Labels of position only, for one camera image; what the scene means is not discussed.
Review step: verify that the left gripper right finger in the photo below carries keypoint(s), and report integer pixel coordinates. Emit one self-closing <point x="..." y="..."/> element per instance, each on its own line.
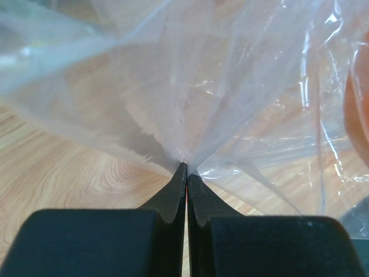
<point x="223" y="242"/>

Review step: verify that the fake orange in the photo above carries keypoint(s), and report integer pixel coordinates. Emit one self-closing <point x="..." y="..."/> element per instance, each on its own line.
<point x="356" y="103"/>

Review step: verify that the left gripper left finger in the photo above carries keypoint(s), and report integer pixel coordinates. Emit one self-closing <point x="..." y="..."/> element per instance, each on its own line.
<point x="146" y="241"/>

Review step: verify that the clear zip bag orange seal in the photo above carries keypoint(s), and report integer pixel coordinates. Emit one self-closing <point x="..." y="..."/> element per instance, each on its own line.
<point x="249" y="94"/>

